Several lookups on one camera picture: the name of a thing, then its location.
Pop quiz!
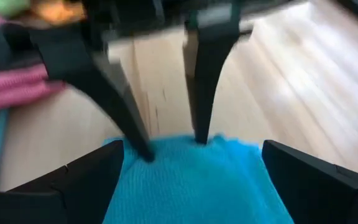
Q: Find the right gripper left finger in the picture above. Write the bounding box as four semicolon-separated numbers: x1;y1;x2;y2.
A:
7;139;126;224

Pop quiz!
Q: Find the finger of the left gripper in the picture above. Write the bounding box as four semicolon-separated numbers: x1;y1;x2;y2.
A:
29;24;155;163
183;21;242;146

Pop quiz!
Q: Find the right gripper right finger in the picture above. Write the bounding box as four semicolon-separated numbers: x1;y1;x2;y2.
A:
262;139;358;224

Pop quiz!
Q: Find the pink microfiber towel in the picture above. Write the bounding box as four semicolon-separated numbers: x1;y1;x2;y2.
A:
0;14;65;111

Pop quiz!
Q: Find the orange microfiber towel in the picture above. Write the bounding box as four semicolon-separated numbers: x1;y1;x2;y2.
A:
32;0;86;25

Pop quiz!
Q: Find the green microfiber towel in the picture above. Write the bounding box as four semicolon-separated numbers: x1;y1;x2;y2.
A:
0;0;31;17

